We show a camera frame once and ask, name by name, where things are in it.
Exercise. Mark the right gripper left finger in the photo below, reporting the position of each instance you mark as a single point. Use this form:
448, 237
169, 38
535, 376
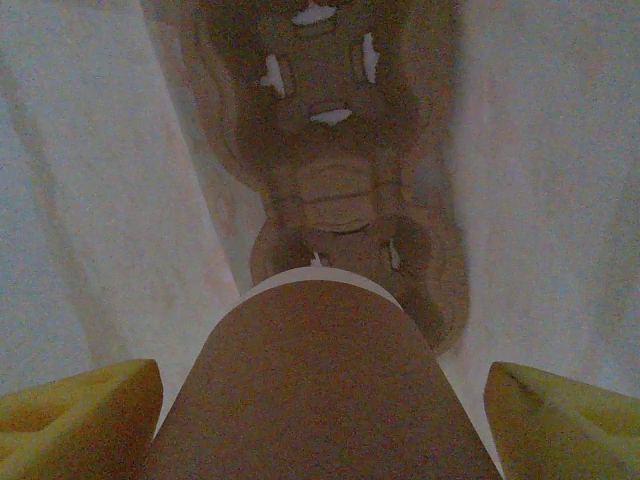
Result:
65, 430

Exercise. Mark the brown pulp cup carrier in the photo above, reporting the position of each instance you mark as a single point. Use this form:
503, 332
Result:
335, 200

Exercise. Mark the single brown paper cup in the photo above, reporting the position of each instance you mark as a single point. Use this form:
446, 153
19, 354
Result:
320, 375

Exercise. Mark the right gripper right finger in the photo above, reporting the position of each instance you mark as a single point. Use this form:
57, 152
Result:
570, 430

